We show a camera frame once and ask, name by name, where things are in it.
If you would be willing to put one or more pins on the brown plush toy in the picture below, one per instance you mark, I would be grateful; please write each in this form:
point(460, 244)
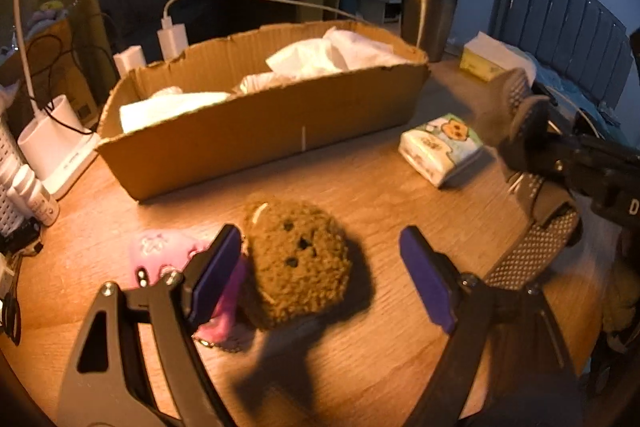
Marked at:
point(295, 267)

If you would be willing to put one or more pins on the blue printed blanket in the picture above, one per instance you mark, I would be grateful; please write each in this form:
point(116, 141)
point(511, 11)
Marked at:
point(562, 82)

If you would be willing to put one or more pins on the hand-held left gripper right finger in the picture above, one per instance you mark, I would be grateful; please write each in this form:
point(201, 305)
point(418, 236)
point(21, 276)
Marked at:
point(427, 279)

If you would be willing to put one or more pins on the white computer desk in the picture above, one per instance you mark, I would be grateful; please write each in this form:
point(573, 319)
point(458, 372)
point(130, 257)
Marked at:
point(377, 7)

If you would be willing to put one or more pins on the tall brown cardboard box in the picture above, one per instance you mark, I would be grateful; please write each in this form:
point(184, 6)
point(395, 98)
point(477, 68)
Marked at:
point(62, 72)

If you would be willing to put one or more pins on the white cloth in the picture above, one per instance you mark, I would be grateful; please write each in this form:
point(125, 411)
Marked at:
point(170, 109)

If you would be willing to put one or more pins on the white desk lamp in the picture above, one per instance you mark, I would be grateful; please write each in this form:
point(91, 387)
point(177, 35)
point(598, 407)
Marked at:
point(55, 142)

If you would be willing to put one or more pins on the white power adapter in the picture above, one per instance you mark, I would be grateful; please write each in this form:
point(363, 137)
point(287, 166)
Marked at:
point(130, 63)

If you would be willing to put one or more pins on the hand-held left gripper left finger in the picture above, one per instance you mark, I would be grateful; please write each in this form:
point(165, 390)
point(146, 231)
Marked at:
point(217, 277)

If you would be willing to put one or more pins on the black scissors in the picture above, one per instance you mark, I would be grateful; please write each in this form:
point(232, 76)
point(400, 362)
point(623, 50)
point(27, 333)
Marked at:
point(12, 307)

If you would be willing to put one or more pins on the pink plush toy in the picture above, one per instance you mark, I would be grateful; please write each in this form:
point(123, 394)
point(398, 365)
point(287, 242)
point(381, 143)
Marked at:
point(160, 252)

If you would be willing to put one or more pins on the small white bottle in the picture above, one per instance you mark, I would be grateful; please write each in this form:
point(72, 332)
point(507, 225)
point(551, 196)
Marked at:
point(36, 198)

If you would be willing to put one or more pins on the printed tissue packet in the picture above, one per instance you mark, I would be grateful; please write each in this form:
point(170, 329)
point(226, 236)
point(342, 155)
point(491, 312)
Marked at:
point(440, 142)

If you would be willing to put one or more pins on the white charger plug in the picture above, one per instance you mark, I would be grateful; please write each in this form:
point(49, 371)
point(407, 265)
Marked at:
point(172, 39)

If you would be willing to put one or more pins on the shallow cardboard box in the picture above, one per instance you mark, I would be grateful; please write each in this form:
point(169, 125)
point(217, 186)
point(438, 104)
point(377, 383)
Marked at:
point(250, 142)

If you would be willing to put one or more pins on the white plastic basket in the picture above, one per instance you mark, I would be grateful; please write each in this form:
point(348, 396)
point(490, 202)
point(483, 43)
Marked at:
point(10, 167)

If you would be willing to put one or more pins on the yellow tissue box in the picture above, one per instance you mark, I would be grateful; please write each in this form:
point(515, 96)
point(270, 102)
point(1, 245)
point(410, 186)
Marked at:
point(482, 62)

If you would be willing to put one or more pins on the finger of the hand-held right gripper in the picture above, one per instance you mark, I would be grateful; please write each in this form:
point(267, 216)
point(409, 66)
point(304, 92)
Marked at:
point(537, 247)
point(517, 94)

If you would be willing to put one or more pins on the white tissue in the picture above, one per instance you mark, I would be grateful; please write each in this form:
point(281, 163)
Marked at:
point(325, 54)

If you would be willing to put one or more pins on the clear plastic bag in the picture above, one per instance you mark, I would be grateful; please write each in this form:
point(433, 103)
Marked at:
point(262, 82)

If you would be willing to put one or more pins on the stainless steel tumbler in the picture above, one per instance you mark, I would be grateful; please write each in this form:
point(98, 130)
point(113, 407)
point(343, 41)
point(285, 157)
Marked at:
point(430, 7)

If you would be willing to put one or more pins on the grey padded headboard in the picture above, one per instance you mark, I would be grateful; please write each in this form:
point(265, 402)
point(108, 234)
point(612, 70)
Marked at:
point(560, 22)

